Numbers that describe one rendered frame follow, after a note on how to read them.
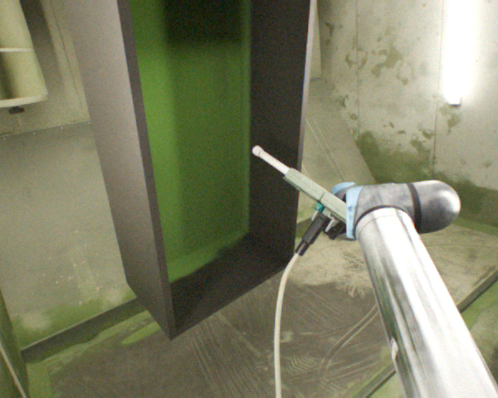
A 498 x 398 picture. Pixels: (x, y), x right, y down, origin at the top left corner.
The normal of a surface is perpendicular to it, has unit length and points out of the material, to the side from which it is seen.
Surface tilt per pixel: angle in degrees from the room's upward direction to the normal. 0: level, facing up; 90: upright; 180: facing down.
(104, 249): 57
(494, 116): 90
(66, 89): 90
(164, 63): 102
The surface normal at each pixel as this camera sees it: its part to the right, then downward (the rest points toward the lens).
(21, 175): 0.39, -0.33
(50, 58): 0.55, 0.22
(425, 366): -0.67, -0.66
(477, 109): -0.82, 0.29
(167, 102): 0.64, 0.37
